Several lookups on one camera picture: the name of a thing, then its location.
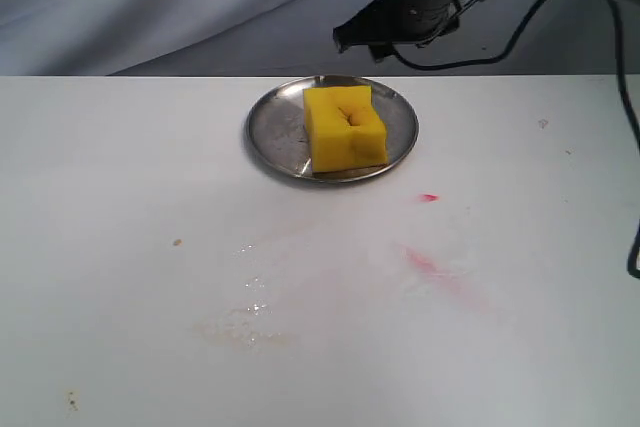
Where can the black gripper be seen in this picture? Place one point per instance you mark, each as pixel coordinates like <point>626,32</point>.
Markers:
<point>395,21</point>

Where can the yellow sponge block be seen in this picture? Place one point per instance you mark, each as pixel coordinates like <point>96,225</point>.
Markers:
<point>343,128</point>

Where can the round stainless steel plate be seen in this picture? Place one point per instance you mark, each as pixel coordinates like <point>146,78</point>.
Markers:
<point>276,137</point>

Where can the grey backdrop cloth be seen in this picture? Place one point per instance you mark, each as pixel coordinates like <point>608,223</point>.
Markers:
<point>283,38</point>

